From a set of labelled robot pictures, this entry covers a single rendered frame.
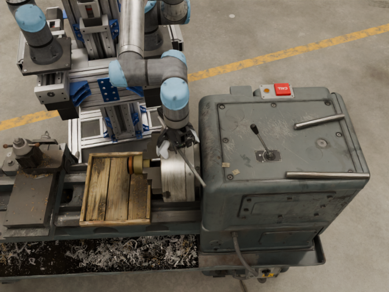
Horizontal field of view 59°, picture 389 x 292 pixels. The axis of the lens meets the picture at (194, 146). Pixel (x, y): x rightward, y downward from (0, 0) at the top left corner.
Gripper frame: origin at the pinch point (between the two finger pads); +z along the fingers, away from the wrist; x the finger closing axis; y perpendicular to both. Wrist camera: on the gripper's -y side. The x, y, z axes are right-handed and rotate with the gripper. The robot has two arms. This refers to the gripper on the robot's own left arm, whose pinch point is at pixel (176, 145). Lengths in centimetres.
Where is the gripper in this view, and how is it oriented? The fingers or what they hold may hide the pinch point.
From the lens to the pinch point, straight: 122.8
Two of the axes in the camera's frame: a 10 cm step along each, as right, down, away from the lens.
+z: 0.0, 4.6, 8.9
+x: 8.7, -4.4, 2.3
